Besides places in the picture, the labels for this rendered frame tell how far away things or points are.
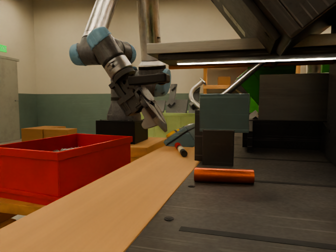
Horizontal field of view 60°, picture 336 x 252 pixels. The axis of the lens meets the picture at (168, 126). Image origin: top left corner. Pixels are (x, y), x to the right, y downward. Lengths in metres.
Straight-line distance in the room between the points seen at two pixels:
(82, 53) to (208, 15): 7.31
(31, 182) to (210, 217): 0.48
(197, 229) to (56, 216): 0.16
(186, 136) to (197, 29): 7.43
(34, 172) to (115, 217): 0.40
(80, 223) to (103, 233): 0.04
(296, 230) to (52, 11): 9.46
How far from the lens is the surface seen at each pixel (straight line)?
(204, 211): 0.35
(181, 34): 8.19
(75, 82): 8.97
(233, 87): 0.62
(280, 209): 0.38
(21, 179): 0.74
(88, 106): 8.77
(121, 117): 1.24
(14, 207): 0.75
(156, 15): 1.23
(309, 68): 0.82
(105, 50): 0.88
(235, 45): 0.52
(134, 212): 0.35
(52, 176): 0.67
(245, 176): 0.46
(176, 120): 1.68
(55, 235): 0.31
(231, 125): 0.57
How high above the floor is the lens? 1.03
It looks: 5 degrees down
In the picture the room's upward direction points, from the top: straight up
